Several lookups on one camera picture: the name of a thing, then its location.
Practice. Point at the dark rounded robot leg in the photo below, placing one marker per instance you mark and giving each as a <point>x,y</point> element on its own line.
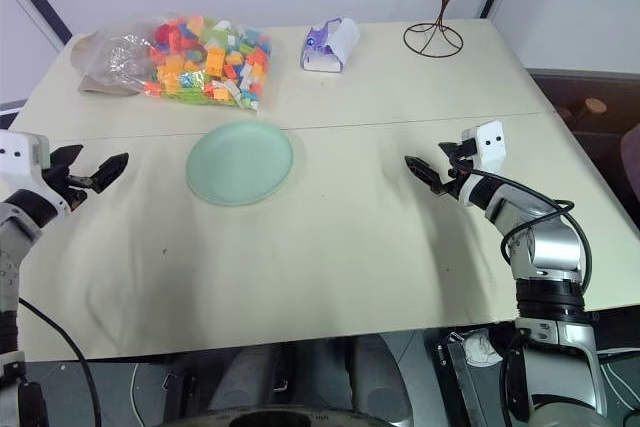
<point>250,377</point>
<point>380,377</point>

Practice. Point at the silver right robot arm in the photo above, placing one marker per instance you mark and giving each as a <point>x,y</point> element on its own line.
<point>550,247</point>

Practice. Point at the cream tablecloth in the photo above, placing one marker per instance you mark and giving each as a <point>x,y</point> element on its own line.
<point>325,257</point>

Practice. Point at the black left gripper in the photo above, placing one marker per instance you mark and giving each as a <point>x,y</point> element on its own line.
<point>62,182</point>

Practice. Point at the dark purple seat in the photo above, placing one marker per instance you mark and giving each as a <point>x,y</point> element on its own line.
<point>632,154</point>

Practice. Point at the round wooden knob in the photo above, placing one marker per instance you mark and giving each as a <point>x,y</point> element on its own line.
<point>596,105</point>

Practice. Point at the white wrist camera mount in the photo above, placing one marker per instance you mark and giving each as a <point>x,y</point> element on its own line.
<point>489,144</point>
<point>15,154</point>

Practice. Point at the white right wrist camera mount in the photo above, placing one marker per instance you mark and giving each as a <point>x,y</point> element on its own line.
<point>489,144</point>

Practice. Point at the white purple tissue pack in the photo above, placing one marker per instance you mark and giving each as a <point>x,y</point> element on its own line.
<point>327,47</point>

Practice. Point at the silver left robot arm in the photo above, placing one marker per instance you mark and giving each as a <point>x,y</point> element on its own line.
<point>10,237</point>

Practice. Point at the clear bag of toy bricks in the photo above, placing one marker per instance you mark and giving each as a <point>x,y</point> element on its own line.
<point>210,64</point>

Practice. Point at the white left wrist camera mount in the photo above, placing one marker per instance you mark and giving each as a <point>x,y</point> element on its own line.
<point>15,154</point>

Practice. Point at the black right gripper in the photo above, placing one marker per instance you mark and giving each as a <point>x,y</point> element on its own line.
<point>462,167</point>

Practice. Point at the crumpled white cloth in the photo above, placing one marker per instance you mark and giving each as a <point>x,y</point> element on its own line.
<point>481,348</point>

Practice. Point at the light green round plate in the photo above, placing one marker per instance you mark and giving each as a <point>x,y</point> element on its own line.
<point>240,163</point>

